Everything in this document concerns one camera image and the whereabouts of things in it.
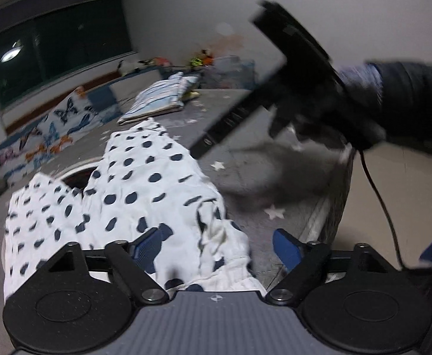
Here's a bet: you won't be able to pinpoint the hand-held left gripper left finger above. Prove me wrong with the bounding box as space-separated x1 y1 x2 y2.
35 224 173 306

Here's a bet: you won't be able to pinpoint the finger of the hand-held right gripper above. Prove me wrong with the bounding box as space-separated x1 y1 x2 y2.
189 106 246 160

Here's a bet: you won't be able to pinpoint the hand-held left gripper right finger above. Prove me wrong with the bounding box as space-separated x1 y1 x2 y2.
265 228 396 306

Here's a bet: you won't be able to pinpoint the white polka dot pants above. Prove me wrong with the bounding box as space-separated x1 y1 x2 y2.
3 117 267 302

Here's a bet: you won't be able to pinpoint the person's right hand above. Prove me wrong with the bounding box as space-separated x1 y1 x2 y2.
340 64 382 112

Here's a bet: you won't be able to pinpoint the grey star print tablecloth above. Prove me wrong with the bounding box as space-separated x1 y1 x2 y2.
0 88 353 341

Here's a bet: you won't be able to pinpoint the striped folded cloth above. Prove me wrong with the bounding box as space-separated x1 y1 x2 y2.
117 72 202 126

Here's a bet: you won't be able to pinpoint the clear plastic bag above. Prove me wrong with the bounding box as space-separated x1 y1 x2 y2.
201 55 257 90

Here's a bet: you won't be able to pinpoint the green and orange plush toy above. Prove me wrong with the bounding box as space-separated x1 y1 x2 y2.
189 49 217 72

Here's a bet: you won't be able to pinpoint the grey pillow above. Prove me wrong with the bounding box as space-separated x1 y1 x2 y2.
110 70 165 100

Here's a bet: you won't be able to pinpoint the black round induction cooker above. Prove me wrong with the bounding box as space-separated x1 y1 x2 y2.
61 166 102 195

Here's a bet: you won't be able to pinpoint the panda plush toy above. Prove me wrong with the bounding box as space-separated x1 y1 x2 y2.
117 59 143 76

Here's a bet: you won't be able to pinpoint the blue sofa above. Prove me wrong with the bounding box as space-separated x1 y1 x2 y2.
0 64 202 189

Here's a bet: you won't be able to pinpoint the butterfly print cushion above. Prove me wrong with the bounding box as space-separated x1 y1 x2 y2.
0 86 124 189

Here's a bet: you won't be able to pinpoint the dark window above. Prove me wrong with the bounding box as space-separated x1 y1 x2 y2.
0 0 134 117

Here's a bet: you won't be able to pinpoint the black cable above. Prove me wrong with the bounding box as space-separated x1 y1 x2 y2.
360 148 405 271

